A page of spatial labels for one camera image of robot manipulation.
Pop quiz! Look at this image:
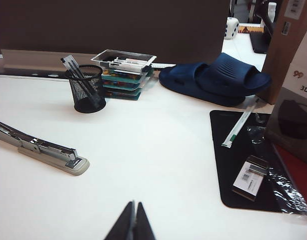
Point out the black desk mat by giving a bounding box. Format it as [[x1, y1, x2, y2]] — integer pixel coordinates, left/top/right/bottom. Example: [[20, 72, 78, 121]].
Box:
[[209, 109, 307, 213]]

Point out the small black mat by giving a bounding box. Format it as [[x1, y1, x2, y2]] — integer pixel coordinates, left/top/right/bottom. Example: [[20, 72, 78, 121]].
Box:
[[249, 32, 272, 54]]

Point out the tall brown cardboard box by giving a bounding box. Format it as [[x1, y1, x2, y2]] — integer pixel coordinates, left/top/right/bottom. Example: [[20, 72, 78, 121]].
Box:
[[262, 0, 307, 105]]

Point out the white marker pen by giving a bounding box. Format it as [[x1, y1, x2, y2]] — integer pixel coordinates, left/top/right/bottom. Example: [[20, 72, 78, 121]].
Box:
[[112, 57, 145, 67], [108, 62, 146, 74]]

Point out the navy blue slipper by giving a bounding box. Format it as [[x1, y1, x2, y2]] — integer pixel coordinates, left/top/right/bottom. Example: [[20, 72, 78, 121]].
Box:
[[195, 52, 273, 97], [158, 62, 247, 108]]

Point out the staple box with barcode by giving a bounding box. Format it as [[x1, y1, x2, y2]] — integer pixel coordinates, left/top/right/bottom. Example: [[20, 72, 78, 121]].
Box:
[[232, 154, 271, 202]]

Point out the white flat panel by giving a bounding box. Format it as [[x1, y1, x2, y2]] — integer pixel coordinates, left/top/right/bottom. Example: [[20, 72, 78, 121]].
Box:
[[150, 63, 177, 70]]

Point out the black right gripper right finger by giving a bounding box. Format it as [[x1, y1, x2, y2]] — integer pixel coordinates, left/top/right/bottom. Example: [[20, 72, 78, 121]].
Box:
[[134, 201, 157, 240]]

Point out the orange patterned box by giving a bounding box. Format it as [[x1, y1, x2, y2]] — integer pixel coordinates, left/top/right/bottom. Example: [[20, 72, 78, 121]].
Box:
[[238, 23, 266, 35]]

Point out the clear plastic tray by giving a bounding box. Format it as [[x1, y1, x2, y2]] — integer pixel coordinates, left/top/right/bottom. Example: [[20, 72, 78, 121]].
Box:
[[90, 49, 157, 74]]

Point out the black mesh pen holder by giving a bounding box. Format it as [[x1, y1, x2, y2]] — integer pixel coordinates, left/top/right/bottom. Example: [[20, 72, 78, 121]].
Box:
[[64, 64, 107, 113]]

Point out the clear crinkled plastic wrap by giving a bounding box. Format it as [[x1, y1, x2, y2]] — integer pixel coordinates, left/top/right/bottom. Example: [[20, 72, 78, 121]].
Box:
[[244, 112, 307, 218]]

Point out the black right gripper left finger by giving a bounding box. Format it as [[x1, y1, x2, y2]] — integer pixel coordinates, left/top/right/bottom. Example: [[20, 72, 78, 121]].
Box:
[[103, 200, 136, 240]]

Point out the white die with black dots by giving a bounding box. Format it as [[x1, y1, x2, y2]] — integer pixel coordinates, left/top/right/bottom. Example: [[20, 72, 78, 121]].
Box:
[[223, 16, 241, 40]]

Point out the face mask retail box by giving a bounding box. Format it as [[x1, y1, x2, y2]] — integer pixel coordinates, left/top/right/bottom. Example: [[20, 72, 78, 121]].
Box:
[[264, 57, 307, 166]]

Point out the red flat board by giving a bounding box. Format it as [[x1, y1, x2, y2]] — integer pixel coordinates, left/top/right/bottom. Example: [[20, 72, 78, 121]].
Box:
[[270, 143, 307, 208]]

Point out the teal flat box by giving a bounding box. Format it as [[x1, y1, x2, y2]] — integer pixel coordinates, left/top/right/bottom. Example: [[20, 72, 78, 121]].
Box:
[[104, 88, 144, 101], [102, 79, 148, 92]]

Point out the brown desk partition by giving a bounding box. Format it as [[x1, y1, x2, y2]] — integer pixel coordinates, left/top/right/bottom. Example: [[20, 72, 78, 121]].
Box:
[[0, 0, 232, 72]]

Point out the beige long-reach stapler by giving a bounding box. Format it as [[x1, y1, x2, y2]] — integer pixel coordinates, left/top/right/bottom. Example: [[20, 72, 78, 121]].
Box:
[[0, 119, 91, 177]]

